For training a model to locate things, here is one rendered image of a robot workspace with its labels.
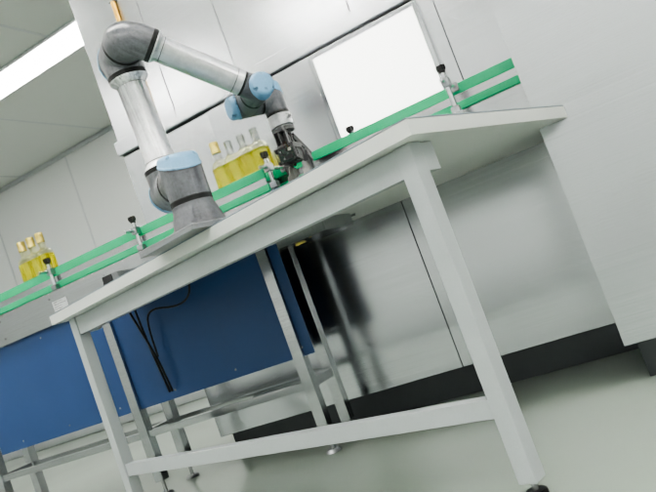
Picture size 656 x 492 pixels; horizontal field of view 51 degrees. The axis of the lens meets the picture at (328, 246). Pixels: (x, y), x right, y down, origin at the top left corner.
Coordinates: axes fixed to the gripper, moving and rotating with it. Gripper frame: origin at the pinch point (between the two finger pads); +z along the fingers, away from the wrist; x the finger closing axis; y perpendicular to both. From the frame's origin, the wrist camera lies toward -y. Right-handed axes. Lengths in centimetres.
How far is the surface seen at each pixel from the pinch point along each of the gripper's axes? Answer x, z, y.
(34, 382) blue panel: -147, 26, -5
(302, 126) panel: -7.2, -26.5, -30.1
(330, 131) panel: 2.5, -20.3, -30.0
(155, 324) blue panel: -79, 23, -5
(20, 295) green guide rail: -139, -9, -5
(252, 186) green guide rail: -21.3, -8.6, -4.7
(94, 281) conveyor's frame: -98, -1, -3
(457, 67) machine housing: 52, -22, -33
